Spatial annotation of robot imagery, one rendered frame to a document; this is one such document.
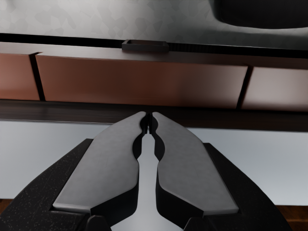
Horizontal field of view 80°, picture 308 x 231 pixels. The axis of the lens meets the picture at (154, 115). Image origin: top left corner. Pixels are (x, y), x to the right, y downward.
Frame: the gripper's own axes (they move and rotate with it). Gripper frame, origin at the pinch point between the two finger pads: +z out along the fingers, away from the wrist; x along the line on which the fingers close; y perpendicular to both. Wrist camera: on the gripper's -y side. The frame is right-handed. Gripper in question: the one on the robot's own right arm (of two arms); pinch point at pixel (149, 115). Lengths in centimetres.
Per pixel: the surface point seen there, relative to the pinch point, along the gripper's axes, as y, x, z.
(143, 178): 7.1, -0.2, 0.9
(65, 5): -7.0, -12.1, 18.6
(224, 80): -1.6, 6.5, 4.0
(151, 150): 3.8, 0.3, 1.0
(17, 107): 1.4, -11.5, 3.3
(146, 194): 9.3, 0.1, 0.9
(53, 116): 1.4, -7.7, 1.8
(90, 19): -5.4, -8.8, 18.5
